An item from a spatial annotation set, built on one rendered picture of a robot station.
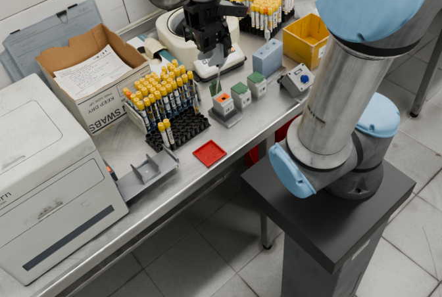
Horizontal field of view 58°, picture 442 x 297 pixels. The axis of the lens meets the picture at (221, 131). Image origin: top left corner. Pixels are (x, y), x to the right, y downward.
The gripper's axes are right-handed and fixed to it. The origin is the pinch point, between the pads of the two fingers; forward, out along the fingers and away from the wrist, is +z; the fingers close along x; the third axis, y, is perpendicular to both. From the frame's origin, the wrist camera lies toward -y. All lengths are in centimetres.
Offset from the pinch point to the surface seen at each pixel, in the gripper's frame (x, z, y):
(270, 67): -2.2, 16.4, -21.3
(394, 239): 46, 108, -51
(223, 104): 1.2, 13.6, 1.6
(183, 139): -1.2, 18.9, 15.3
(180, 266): -12, 108, 26
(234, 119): 3.5, 19.2, 0.0
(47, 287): 9, 20, 63
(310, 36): -6.2, 19.9, -45.4
